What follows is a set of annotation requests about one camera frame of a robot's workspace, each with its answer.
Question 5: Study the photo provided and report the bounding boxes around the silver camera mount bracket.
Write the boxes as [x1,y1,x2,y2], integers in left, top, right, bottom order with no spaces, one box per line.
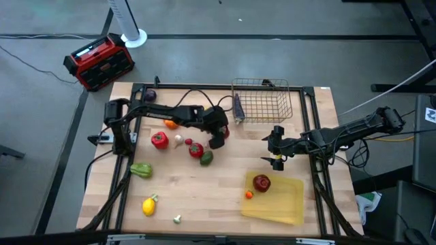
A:
[295,238,337,245]
[106,233,146,244]

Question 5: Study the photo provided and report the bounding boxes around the yellow cable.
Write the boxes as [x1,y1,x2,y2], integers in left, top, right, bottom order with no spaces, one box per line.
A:
[360,134,416,143]

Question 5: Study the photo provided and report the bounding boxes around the black desk stand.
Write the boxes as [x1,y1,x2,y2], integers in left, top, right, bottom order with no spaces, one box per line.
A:
[342,0,436,94]

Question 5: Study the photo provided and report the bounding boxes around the yellow lemon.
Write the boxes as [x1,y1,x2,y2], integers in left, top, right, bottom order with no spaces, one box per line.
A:
[142,197,157,217]

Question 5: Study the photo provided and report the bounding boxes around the purple eggplant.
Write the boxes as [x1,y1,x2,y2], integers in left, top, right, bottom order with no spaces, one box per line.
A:
[234,93,246,120]

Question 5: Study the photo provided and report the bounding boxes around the red bell pepper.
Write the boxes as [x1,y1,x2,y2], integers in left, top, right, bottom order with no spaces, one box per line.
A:
[151,131,170,150]

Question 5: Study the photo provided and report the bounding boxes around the black furniture foot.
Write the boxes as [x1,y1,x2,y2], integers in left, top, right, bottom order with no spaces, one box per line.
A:
[0,144,27,160]

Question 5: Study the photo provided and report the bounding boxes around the black aluminium table frame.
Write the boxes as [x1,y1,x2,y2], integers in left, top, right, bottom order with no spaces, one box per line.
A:
[81,75,364,239]

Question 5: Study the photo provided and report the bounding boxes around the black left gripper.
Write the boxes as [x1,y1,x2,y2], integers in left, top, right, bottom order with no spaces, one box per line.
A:
[203,105,230,151]

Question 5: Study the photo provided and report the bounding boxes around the green white bag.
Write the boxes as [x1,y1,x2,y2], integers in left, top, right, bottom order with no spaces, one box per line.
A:
[355,191,383,226]

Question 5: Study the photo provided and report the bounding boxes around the thick white cable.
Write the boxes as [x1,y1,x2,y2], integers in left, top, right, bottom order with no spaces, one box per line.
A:
[338,58,436,118]

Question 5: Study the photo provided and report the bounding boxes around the white floor cable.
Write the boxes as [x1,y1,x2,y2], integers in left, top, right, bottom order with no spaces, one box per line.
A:
[0,33,95,42]

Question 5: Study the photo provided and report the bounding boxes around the black computer mouse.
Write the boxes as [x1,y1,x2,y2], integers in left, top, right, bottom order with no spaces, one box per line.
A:
[404,227,430,245]

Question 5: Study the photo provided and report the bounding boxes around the black cable bundle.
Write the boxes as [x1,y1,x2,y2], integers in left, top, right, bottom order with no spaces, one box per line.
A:
[347,110,436,169]

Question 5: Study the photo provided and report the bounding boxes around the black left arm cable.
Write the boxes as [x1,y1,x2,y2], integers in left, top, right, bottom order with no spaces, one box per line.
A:
[176,88,236,112]

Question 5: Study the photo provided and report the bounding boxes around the wire mesh basket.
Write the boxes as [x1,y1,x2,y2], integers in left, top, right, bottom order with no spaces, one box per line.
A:
[231,78,294,124]

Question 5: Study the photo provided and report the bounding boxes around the silver arm base bracket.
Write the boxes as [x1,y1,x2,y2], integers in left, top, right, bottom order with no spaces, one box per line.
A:
[87,132,138,146]

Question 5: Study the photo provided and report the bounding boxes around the dark grey cabinet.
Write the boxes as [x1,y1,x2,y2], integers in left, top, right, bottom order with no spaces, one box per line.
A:
[411,94,436,193]

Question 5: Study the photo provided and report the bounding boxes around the yellow plastic bin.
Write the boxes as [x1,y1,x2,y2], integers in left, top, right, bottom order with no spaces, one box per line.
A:
[240,170,305,227]

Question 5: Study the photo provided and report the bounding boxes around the black power cable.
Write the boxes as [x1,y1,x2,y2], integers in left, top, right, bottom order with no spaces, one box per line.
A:
[84,149,115,192]

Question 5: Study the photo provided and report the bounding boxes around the thin black floor cable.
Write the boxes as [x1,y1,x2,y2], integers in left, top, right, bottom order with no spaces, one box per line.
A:
[0,44,80,85]

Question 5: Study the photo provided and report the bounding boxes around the red black portable box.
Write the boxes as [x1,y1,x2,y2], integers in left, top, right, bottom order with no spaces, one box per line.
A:
[63,32,136,92]

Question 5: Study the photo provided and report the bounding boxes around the green avocado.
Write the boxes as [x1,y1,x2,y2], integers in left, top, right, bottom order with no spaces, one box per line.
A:
[199,150,215,167]

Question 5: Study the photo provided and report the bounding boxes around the dark grey desk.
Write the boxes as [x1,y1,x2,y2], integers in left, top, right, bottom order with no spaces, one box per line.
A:
[394,180,436,245]

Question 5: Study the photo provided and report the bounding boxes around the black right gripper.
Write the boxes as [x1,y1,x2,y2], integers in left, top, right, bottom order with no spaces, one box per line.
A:
[260,125,302,172]

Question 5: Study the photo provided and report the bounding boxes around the green bell pepper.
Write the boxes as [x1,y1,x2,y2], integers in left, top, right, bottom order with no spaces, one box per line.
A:
[129,163,153,179]

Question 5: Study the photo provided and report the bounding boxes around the dark red apple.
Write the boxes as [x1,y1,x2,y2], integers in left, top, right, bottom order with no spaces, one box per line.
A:
[252,174,272,193]

